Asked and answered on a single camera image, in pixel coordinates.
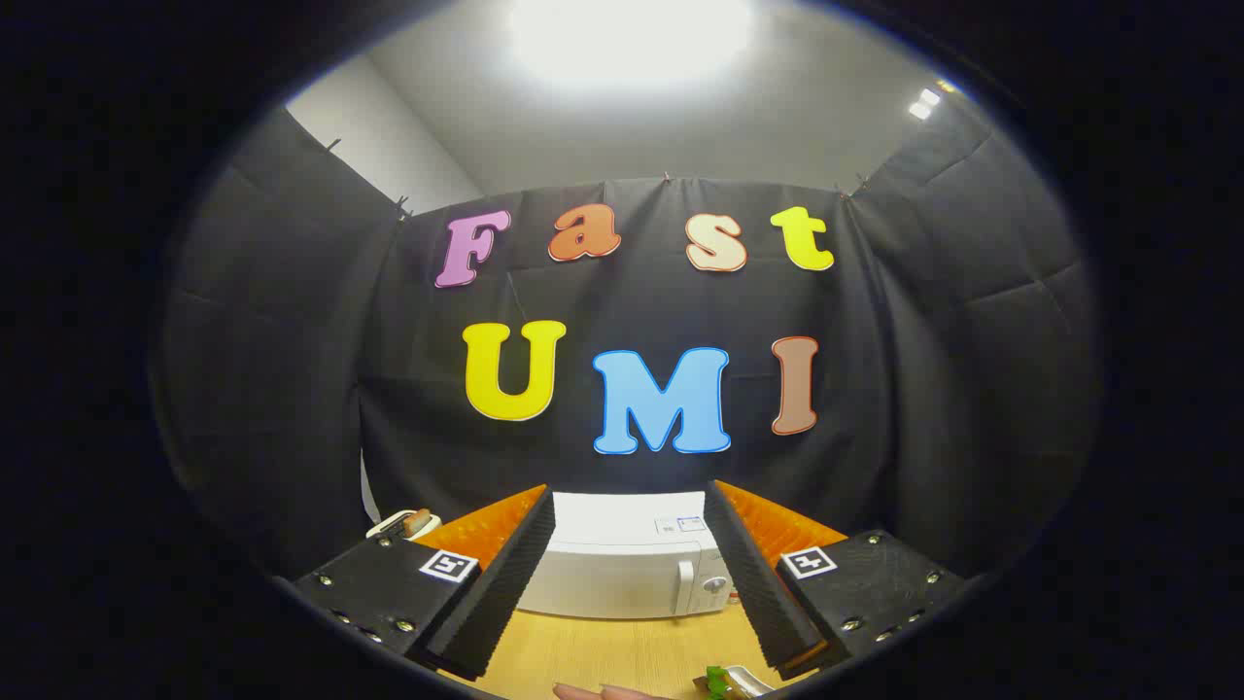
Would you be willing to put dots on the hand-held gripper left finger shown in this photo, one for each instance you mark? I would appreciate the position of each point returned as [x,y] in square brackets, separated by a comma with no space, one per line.
[505,583]

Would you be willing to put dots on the toasted bread slice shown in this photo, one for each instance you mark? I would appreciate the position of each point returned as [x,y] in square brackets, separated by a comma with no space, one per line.
[418,522]

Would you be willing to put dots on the white microwave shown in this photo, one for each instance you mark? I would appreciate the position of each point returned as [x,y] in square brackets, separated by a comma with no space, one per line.
[612,574]

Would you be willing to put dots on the white rectangular plate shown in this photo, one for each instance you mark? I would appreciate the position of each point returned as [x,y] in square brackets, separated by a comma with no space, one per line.
[753,681]

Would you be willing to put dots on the white toaster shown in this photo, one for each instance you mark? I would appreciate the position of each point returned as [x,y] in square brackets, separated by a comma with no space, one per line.
[389,526]

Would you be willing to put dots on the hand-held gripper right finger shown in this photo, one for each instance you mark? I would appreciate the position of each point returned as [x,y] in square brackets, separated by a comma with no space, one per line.
[763,593]

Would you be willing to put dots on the brown sandwich with green leaf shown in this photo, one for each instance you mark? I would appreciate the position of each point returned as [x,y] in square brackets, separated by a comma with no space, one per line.
[716,682]

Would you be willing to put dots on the black backdrop cloth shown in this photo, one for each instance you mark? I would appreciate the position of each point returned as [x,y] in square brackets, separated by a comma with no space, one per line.
[292,389]

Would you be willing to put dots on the small ceiling spotlight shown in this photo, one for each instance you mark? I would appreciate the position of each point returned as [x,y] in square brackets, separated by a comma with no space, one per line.
[924,103]

